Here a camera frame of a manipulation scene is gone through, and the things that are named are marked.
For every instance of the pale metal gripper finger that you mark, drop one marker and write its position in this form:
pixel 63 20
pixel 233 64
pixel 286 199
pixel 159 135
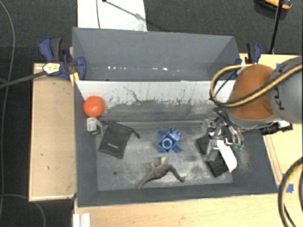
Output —
pixel 228 157
pixel 215 154

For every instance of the black ribbed block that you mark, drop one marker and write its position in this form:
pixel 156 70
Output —
pixel 219 168

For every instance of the blue plastic toy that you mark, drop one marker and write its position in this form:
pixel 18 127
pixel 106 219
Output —
pixel 168 141

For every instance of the brown toy dinosaur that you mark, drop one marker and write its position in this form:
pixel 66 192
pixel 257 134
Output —
pixel 157 170

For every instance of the grey metal bin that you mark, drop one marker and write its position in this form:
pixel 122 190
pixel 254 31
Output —
pixel 151 55

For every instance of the black cloth pouch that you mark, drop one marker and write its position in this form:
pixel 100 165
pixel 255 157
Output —
pixel 114 139

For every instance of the pale grey plastic piece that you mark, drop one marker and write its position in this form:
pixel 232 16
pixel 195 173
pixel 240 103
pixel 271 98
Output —
pixel 91 124

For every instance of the orange ball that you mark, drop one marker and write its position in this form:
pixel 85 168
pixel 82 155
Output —
pixel 93 106

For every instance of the pale wood board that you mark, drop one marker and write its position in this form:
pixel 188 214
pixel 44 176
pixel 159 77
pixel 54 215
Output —
pixel 53 138

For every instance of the black cylinder on white bracket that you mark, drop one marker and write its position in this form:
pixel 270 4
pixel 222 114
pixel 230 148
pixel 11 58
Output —
pixel 272 128

